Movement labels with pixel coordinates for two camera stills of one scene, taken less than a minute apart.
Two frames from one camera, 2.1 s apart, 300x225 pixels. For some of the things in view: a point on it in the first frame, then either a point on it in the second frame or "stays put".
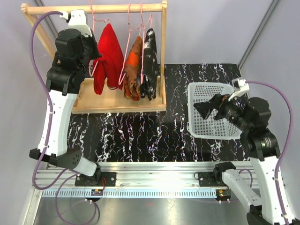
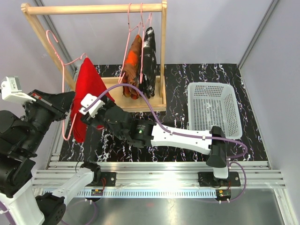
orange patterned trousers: x=132 y=78 stays put
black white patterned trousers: x=149 y=88 stays put
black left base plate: x=107 y=179 stays put
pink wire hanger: x=93 y=20 -> x=63 y=78
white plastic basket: x=198 y=127 stays put
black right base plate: x=206 y=179 stays put
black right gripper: x=218 y=101 -> x=94 y=122
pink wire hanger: x=144 y=27 stays put
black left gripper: x=90 y=39 -> x=56 y=103
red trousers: x=110 y=66 -> x=88 y=80
